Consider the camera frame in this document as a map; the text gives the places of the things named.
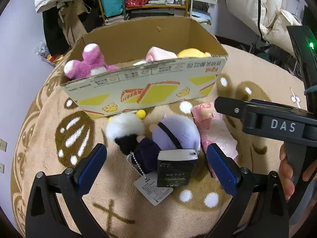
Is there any light blue cloth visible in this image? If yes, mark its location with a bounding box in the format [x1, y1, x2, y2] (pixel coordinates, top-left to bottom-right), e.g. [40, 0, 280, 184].
[192, 11, 212, 25]

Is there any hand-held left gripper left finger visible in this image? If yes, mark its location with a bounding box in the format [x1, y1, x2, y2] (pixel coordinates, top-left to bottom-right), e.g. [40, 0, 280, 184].
[25, 142, 109, 238]

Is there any stack of books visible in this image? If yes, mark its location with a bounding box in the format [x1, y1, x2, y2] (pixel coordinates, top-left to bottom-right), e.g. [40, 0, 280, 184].
[103, 7, 186, 26]

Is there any yellow frame shelf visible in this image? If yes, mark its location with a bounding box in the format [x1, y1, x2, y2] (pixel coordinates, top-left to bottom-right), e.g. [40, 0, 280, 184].
[95, 0, 190, 21]

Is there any pink swirl roll plush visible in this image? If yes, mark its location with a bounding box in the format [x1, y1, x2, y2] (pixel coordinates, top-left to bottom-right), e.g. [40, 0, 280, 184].
[145, 46, 177, 62]

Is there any beige hanging coat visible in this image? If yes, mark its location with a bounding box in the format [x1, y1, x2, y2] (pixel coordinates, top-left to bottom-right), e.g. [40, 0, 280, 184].
[58, 0, 104, 47]

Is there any teal bag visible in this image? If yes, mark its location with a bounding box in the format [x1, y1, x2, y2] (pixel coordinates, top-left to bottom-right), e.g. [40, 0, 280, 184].
[99, 0, 123, 18]

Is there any printed cardboard box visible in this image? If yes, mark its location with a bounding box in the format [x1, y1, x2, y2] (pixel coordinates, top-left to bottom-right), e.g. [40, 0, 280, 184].
[60, 16, 228, 119]

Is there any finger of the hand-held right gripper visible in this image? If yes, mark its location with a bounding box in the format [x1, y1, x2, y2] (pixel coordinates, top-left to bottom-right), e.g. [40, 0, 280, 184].
[214, 97, 250, 122]

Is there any black hanging coat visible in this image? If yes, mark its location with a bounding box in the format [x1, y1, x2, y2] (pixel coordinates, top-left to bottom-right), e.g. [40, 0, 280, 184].
[42, 7, 71, 55]

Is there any person's right hand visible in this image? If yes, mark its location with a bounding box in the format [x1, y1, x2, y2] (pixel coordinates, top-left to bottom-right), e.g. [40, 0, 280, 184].
[279, 145, 317, 201]

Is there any yellow plush toy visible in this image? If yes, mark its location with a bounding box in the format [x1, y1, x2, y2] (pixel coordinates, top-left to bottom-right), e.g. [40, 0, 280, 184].
[177, 48, 212, 59]

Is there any plastic bag of yellow toys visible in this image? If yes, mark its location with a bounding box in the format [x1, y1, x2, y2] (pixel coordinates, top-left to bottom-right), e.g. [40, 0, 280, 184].
[37, 41, 66, 66]

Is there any white trolley cart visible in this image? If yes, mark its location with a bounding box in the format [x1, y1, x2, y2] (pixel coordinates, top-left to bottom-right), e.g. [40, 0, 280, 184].
[189, 0, 218, 25]

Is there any pink plush bear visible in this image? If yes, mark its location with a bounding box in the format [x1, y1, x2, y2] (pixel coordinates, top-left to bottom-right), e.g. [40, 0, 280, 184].
[64, 43, 120, 80]

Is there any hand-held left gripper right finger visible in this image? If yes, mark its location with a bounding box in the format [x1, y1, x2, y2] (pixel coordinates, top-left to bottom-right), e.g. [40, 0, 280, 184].
[206, 142, 290, 238]

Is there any black card tag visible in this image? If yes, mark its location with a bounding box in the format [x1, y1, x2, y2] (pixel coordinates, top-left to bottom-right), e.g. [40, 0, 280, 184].
[157, 149, 199, 187]

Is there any beige patterned rug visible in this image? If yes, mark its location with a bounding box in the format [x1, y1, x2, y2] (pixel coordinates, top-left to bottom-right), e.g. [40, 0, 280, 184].
[10, 43, 312, 238]

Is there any white-haired plush doll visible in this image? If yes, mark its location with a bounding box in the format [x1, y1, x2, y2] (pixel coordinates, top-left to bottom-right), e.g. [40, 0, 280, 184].
[106, 113, 161, 174]

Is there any purple-haired plush doll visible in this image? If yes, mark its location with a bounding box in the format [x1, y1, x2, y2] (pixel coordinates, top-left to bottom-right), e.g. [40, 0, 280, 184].
[149, 115, 201, 154]

